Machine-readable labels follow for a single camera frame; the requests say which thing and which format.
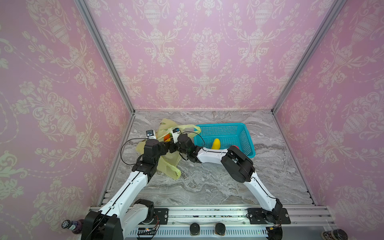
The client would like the yellow-green plastic bag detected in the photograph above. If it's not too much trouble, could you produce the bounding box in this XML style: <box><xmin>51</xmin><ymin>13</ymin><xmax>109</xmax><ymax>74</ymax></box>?
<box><xmin>136</xmin><ymin>119</ymin><xmax>201</xmax><ymax>180</ymax></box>

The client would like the dark jar bottom right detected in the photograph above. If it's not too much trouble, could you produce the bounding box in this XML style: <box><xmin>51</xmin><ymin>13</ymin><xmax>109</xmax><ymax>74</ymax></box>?
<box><xmin>321</xmin><ymin>229</ymin><xmax>349</xmax><ymax>240</ymax></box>

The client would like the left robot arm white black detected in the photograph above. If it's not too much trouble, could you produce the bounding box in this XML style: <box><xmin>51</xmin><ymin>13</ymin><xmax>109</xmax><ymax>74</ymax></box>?
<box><xmin>81</xmin><ymin>139</ymin><xmax>171</xmax><ymax>240</ymax></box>

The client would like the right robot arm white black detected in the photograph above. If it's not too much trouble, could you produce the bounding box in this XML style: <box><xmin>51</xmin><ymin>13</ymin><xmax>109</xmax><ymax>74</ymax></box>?
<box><xmin>170</xmin><ymin>132</ymin><xmax>283</xmax><ymax>225</ymax></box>

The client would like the black knob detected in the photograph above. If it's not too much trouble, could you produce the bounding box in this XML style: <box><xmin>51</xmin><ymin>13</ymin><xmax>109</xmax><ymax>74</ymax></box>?
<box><xmin>215</xmin><ymin>223</ymin><xmax>226</xmax><ymax>236</ymax></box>
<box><xmin>190</xmin><ymin>223</ymin><xmax>201</xmax><ymax>236</ymax></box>

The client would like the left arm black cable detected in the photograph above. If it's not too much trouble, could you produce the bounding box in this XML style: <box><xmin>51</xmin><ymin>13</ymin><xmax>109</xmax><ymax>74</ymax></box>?
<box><xmin>120</xmin><ymin>137</ymin><xmax>149</xmax><ymax>166</ymax></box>

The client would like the black knob left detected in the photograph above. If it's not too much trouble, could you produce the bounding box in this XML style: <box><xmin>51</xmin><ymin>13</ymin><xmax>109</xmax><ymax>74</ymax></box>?
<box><xmin>190</xmin><ymin>223</ymin><xmax>201</xmax><ymax>236</ymax></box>

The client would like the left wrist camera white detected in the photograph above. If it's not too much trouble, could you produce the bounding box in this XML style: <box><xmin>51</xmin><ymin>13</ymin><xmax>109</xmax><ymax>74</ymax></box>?
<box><xmin>146</xmin><ymin>130</ymin><xmax>157</xmax><ymax>140</ymax></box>

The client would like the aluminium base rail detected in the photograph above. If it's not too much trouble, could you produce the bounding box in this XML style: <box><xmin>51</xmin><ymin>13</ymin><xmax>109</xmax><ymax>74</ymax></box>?
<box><xmin>119</xmin><ymin>205</ymin><xmax>337</xmax><ymax>238</ymax></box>

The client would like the teal plastic basket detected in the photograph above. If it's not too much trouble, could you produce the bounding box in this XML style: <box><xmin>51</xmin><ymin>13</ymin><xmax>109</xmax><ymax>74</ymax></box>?
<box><xmin>194</xmin><ymin>123</ymin><xmax>256</xmax><ymax>159</ymax></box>

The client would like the black knob right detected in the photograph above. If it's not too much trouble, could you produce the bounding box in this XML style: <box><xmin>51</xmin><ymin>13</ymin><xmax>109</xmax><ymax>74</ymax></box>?
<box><xmin>215</xmin><ymin>223</ymin><xmax>226</xmax><ymax>236</ymax></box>

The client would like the aluminium frame post left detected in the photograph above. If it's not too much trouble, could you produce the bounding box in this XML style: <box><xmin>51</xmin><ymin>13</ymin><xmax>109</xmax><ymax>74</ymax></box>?
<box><xmin>74</xmin><ymin>0</ymin><xmax>135</xmax><ymax>116</ymax></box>

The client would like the aluminium frame post right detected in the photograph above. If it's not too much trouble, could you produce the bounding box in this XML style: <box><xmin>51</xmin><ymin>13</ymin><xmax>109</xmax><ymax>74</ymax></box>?
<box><xmin>271</xmin><ymin>0</ymin><xmax>347</xmax><ymax>117</ymax></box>

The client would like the yellow toy banana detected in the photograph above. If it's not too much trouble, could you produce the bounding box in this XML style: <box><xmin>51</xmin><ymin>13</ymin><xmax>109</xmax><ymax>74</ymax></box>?
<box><xmin>212</xmin><ymin>139</ymin><xmax>221</xmax><ymax>150</ymax></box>

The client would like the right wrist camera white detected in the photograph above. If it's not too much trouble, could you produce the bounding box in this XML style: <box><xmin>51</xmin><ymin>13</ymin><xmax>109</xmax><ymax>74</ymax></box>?
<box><xmin>172</xmin><ymin>128</ymin><xmax>181</xmax><ymax>144</ymax></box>

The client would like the purple bottle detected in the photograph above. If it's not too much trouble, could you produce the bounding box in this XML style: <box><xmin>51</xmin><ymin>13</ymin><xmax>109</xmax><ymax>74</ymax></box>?
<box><xmin>61</xmin><ymin>219</ymin><xmax>84</xmax><ymax>235</ymax></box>

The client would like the circuit board with wires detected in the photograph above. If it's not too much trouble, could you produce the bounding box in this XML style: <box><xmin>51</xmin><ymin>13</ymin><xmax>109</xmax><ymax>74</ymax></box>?
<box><xmin>138</xmin><ymin>228</ymin><xmax>158</xmax><ymax>236</ymax></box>

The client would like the aluminium frame post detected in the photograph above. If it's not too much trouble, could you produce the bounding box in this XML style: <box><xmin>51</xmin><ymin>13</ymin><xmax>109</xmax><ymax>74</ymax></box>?
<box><xmin>271</xmin><ymin>0</ymin><xmax>347</xmax><ymax>117</ymax></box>
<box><xmin>74</xmin><ymin>0</ymin><xmax>135</xmax><ymax>116</ymax></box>

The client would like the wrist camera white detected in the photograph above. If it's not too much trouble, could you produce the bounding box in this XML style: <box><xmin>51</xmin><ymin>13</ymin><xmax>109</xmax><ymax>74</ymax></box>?
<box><xmin>172</xmin><ymin>128</ymin><xmax>181</xmax><ymax>144</ymax></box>
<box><xmin>146</xmin><ymin>130</ymin><xmax>157</xmax><ymax>140</ymax></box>

